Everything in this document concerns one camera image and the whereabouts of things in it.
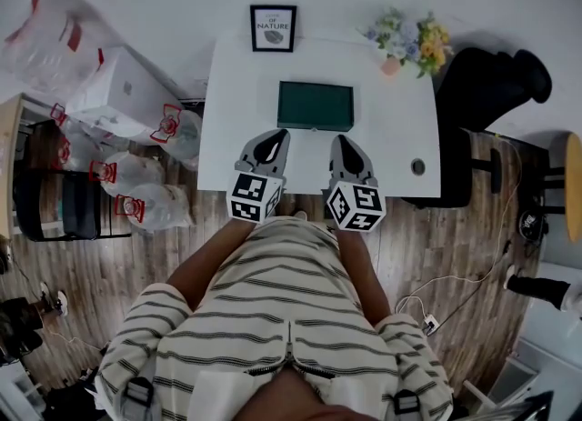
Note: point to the person's shoe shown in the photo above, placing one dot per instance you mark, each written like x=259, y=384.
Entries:
x=300, y=215

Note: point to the artificial flower bouquet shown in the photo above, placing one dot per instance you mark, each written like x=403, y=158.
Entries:
x=416, y=42

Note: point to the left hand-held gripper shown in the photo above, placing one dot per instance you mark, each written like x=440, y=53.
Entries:
x=253, y=196

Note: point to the white power adapter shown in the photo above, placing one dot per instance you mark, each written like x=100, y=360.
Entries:
x=430, y=323

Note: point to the person's right forearm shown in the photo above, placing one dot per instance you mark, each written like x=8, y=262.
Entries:
x=364, y=273

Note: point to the black metal cart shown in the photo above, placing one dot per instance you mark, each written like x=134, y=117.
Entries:
x=77, y=210

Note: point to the person's striped shirt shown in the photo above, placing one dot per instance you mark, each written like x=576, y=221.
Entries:
x=273, y=310

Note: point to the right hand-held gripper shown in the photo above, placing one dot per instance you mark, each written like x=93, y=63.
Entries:
x=355, y=205

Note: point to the white cabinet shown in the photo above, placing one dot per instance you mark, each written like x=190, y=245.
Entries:
x=550, y=355

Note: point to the clear water jug red label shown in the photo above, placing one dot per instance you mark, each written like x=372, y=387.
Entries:
x=132, y=173
x=182, y=135
x=86, y=133
x=157, y=207

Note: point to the black device on floor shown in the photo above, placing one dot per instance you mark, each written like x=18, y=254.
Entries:
x=533, y=224

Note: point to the round wooden stool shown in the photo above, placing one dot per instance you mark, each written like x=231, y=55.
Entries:
x=574, y=187

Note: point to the clear plastic bag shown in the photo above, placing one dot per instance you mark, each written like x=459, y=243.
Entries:
x=50, y=42

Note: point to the black framed picture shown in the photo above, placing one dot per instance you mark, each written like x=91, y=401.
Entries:
x=273, y=28

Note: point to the person's left forearm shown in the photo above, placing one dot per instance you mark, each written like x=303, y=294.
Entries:
x=207, y=260

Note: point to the white cardboard box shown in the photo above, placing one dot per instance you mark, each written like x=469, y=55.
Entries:
x=118, y=87

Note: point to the dark green box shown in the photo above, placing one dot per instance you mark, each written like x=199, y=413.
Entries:
x=314, y=103

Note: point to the light wooden shelf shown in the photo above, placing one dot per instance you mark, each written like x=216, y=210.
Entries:
x=9, y=146

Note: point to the pink flower vase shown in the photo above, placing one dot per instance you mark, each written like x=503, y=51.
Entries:
x=391, y=66

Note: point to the dark green box drawer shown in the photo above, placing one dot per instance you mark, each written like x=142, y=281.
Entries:
x=295, y=127

